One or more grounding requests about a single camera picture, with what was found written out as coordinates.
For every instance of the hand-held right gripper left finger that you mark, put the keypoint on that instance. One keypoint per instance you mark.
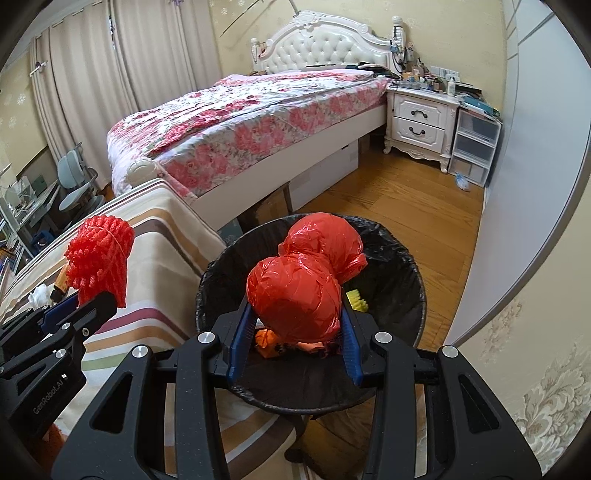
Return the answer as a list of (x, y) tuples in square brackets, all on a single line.
[(242, 337)]

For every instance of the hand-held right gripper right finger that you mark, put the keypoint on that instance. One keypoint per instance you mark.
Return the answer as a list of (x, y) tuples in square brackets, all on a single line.
[(352, 350)]

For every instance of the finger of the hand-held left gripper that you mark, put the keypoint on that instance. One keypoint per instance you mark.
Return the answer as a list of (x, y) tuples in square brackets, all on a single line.
[(60, 308), (87, 319)]

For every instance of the orange crinkled wrapper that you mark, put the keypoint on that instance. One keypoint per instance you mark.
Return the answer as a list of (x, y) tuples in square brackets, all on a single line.
[(267, 341)]

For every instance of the bin with black liner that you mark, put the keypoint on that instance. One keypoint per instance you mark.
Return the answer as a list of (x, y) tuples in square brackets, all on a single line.
[(397, 318)]

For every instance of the orange-red foam fruit net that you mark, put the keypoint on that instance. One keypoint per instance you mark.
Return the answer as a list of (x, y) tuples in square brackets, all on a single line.
[(99, 258)]

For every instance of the red plastic bag bundle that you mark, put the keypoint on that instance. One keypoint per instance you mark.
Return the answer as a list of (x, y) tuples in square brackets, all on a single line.
[(295, 295)]

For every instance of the small brown bottle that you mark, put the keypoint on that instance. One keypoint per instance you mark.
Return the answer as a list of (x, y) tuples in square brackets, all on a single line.
[(61, 286)]

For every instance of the white tissue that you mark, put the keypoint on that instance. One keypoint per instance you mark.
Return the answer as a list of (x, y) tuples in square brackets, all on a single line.
[(39, 294)]

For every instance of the yellow foam net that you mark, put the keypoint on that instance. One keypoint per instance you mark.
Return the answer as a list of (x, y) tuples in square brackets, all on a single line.
[(358, 301)]

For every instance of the orange fuzzy cloth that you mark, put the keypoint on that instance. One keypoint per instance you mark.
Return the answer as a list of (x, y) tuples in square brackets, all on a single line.
[(55, 445)]

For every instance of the blue storage basket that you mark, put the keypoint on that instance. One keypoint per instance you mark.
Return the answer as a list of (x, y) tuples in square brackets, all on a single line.
[(41, 242)]

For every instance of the white study desk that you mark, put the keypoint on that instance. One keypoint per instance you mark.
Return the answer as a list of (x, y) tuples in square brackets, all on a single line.
[(32, 207)]

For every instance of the striped bedsheet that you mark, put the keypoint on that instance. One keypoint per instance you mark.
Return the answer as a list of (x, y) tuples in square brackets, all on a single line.
[(152, 221)]

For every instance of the grey-blue desk chair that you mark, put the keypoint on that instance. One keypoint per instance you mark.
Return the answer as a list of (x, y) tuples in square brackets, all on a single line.
[(76, 184)]

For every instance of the brown cardboard box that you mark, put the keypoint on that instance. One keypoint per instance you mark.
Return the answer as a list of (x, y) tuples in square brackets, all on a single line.
[(272, 207)]

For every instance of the white under-bed storage box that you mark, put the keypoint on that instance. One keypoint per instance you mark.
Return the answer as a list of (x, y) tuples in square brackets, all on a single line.
[(328, 175)]

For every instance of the blue and white floor scrap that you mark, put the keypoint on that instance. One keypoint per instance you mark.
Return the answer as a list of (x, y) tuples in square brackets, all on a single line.
[(462, 182)]

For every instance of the floral quilt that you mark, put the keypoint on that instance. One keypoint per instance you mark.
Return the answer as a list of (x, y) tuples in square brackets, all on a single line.
[(258, 120)]

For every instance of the white carved nightstand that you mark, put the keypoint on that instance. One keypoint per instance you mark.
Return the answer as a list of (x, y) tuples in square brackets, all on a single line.
[(420, 124)]

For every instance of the clear plastic drawer unit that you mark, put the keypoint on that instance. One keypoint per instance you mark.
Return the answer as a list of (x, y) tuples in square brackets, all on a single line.
[(475, 147)]

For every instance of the cream curtains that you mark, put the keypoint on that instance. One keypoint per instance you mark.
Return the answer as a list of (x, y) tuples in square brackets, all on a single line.
[(138, 60)]

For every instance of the clutter of bottles and chargers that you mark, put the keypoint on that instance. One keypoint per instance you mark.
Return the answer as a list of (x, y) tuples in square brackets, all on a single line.
[(443, 83)]

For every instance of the white upholstered bed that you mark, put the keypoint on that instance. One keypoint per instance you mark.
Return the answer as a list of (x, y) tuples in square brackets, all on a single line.
[(318, 46)]

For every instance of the thin metal pole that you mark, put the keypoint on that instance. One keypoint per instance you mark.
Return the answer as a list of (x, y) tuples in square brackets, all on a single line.
[(258, 18)]

